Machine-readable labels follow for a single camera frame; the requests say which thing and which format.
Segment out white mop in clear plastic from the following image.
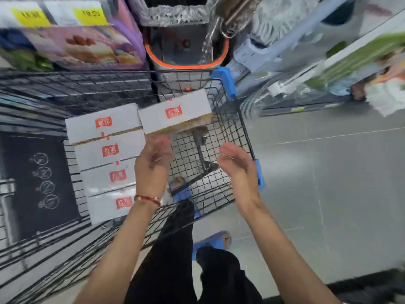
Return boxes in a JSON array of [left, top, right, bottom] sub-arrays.
[[240, 60, 348, 117]]

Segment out orange rimmed bucket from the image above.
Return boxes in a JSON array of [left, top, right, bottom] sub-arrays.
[[143, 24, 231, 96]]

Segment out grey fluffy round mat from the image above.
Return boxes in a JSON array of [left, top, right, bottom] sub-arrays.
[[126, 0, 219, 27]]

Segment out purple pink printed package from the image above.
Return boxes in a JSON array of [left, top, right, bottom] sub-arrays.
[[22, 0, 147, 71]]

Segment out person's left forearm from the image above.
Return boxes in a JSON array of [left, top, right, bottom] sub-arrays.
[[73, 202, 160, 304]]

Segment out bundle of brown broom handles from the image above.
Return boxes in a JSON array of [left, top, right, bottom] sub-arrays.
[[216, 0, 264, 39]]

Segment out green white cardboard carton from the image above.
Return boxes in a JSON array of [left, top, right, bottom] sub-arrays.
[[303, 30, 405, 91]]

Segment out blue rubber slipper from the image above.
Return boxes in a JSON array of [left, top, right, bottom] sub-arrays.
[[168, 176, 203, 221], [191, 231, 232, 262]]

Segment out light blue flat mop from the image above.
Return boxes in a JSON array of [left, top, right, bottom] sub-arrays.
[[227, 0, 352, 80]]

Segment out person's left hand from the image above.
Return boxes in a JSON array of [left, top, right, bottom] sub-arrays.
[[134, 134, 175, 203]]

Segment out grey fluffy mop head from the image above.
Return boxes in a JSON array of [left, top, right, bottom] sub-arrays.
[[252, 0, 321, 39]]

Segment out red string bracelet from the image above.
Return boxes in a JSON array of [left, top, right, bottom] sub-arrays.
[[133, 194, 162, 208]]

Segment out green blue printed package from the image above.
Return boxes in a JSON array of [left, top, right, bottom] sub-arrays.
[[0, 28, 55, 72]]

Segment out person's right hand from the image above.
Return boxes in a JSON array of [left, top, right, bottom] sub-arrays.
[[217, 142, 262, 217]]

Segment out black trousers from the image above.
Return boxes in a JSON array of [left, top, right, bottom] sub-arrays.
[[124, 199, 263, 304]]

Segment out person's right forearm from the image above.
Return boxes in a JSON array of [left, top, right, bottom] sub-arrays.
[[240, 202, 342, 304]]

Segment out white yellow snack box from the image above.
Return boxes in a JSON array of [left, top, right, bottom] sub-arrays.
[[138, 89, 213, 136], [65, 103, 143, 146], [80, 157, 137, 197], [86, 186, 137, 226], [74, 129, 147, 172]]

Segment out shelf price label strip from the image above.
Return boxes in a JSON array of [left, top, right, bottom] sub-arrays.
[[0, 0, 111, 29]]

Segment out black wire shopping cart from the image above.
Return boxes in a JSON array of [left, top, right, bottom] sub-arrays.
[[0, 67, 265, 304]]

